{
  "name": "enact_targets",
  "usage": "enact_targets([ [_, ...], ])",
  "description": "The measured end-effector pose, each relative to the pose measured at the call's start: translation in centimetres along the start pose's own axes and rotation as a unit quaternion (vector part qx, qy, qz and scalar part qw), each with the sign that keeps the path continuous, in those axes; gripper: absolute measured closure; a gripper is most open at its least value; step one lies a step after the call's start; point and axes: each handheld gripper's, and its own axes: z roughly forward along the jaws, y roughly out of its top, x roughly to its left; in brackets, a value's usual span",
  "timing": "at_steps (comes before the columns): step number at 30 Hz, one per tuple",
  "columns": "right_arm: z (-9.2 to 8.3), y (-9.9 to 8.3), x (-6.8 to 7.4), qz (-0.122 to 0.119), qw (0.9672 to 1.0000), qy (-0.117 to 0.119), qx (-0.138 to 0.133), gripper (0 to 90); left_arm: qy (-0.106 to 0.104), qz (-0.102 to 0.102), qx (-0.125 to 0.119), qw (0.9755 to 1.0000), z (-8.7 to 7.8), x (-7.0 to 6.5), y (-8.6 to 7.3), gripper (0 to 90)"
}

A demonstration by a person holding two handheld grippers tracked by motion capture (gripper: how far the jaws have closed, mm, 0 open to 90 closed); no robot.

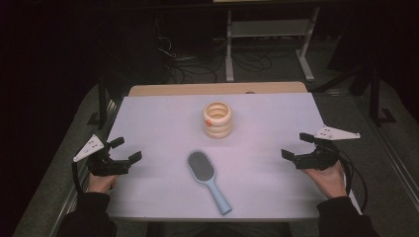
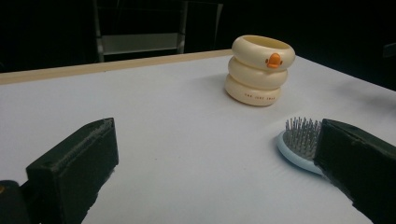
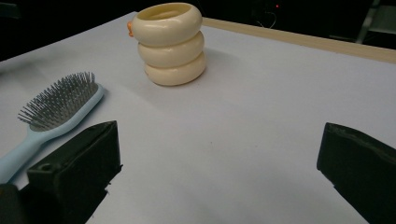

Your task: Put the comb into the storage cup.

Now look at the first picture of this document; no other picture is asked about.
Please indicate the white metal desk frame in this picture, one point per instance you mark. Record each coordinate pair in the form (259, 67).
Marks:
(268, 28)

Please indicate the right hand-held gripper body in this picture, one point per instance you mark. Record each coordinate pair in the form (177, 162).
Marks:
(318, 159)

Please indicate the wooden table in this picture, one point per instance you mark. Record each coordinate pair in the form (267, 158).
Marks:
(184, 89)

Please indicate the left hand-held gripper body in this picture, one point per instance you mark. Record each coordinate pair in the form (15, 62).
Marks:
(99, 164)

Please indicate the person's right hand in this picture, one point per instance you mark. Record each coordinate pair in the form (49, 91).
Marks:
(329, 181)

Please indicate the light blue hairbrush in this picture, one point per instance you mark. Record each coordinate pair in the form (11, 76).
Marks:
(204, 171)

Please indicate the person's left hand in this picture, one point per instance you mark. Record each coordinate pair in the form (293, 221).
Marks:
(100, 182)

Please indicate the black metal stand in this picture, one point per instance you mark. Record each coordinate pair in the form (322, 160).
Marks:
(102, 105)
(375, 98)

